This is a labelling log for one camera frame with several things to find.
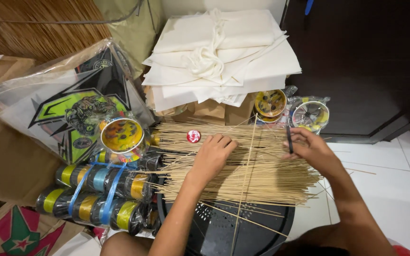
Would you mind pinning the person's right hand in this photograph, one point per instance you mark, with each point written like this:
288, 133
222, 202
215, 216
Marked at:
311, 149

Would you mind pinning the person's left hand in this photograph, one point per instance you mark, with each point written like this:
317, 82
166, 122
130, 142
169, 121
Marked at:
210, 158

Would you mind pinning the black pen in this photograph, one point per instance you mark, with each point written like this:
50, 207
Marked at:
289, 137

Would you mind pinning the pile of thin bamboo sticks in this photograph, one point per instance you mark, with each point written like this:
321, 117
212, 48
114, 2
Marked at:
262, 170

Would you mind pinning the round red cap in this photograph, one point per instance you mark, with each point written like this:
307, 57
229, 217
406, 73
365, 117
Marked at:
193, 136

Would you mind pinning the brown paper bag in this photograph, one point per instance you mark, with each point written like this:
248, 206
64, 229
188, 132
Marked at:
208, 112

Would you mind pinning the long bamboo stick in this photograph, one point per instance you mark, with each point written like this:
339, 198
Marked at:
243, 199

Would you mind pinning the yellow spool with dark spots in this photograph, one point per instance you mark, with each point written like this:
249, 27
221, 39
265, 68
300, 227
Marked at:
270, 103

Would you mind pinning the slanted bamboo stick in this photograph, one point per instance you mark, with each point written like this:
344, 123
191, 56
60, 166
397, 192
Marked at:
247, 220

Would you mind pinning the black round plastic stool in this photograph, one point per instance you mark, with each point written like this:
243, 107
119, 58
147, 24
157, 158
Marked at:
222, 231

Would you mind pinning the dark wooden door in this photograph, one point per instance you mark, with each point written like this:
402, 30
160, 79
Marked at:
358, 64

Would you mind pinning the person's right leg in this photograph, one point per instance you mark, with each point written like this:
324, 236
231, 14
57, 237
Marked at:
333, 245

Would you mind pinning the person's leg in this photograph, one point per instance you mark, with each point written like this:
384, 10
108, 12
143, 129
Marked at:
125, 245
333, 245

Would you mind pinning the stack of white paper sheets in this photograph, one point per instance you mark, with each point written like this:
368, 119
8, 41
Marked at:
222, 53

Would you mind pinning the person's left leg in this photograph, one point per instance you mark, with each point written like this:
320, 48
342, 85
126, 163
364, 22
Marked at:
125, 245

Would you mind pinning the olive green bag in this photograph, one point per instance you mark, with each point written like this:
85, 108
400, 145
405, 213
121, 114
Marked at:
135, 32

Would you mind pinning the black green kites in plastic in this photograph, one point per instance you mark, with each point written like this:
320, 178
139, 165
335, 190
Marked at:
69, 103

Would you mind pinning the brown cardboard sheet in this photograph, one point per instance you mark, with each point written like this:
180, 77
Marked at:
11, 160

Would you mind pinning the red green star kite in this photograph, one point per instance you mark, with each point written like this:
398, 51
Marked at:
20, 234

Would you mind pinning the bundle of brown sticks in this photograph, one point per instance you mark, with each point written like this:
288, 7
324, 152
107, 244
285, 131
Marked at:
37, 26

